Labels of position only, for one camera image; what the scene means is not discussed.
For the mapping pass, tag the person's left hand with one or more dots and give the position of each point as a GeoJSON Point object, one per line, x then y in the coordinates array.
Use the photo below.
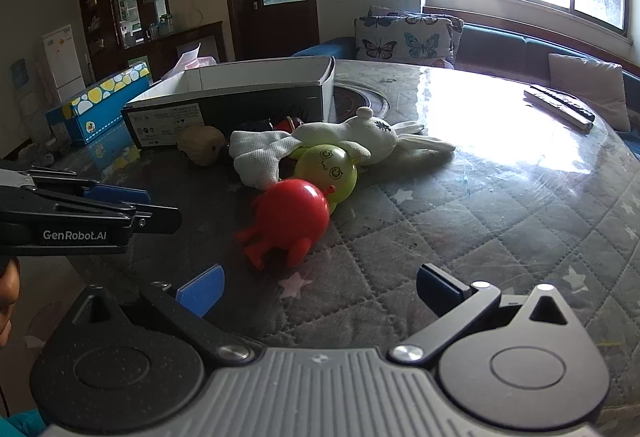
{"type": "Point", "coordinates": [7, 297]}

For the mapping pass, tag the black remote control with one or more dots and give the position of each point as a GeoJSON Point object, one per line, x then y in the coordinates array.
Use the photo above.
{"type": "Point", "coordinates": [565, 101]}

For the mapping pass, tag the pink plastic bag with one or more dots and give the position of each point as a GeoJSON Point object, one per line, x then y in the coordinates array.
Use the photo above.
{"type": "Point", "coordinates": [192, 59]}

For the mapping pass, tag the red plastic octopus toy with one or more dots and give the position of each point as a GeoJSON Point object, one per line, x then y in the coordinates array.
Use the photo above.
{"type": "Point", "coordinates": [292, 212]}

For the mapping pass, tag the butterfly print pillow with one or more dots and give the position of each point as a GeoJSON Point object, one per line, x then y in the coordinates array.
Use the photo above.
{"type": "Point", "coordinates": [430, 19]}
{"type": "Point", "coordinates": [400, 42]}

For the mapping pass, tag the black-haired doll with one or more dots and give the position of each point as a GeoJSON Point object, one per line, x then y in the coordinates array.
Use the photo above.
{"type": "Point", "coordinates": [286, 123]}

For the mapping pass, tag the water dispenser with blue bottle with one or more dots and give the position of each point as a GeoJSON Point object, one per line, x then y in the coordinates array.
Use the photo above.
{"type": "Point", "coordinates": [18, 73]}

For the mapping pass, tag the blue sofa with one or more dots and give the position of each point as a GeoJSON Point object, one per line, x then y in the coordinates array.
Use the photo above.
{"type": "Point", "coordinates": [500, 47]}

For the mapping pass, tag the blue box with dots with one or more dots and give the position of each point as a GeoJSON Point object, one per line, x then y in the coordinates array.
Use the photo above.
{"type": "Point", "coordinates": [100, 117]}

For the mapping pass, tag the grey remote control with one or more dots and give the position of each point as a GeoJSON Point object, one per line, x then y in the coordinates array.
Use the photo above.
{"type": "Point", "coordinates": [555, 109]}

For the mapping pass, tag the person's left forearm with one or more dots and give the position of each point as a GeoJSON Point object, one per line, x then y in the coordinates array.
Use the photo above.
{"type": "Point", "coordinates": [20, 424]}

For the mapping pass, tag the white refrigerator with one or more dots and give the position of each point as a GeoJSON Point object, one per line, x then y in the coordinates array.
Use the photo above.
{"type": "Point", "coordinates": [62, 62]}

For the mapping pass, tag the dark wooden cabinet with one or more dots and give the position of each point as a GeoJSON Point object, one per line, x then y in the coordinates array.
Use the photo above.
{"type": "Point", "coordinates": [205, 39]}

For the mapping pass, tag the white plush rabbit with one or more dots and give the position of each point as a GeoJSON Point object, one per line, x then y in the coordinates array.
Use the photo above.
{"type": "Point", "coordinates": [350, 134]}

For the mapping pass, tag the green alien toy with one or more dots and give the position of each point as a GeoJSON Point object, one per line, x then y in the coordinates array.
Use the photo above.
{"type": "Point", "coordinates": [325, 167]}

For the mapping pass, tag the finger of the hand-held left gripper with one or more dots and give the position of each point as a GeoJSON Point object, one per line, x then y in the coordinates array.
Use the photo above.
{"type": "Point", "coordinates": [115, 194]}
{"type": "Point", "coordinates": [155, 219]}

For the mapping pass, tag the beige squishy toy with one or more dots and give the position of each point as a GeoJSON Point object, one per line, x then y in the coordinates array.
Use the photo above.
{"type": "Point", "coordinates": [200, 144]}

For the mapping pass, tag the grey cushion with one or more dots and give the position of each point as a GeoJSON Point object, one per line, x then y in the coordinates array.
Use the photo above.
{"type": "Point", "coordinates": [590, 82]}

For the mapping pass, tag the black cardboard shoe box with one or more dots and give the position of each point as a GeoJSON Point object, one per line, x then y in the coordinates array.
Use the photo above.
{"type": "Point", "coordinates": [250, 104]}

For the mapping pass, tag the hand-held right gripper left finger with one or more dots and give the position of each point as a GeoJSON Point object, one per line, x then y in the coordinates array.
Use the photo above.
{"type": "Point", "coordinates": [202, 289]}

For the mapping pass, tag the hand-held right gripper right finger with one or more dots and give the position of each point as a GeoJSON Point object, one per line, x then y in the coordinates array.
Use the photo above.
{"type": "Point", "coordinates": [440, 289]}

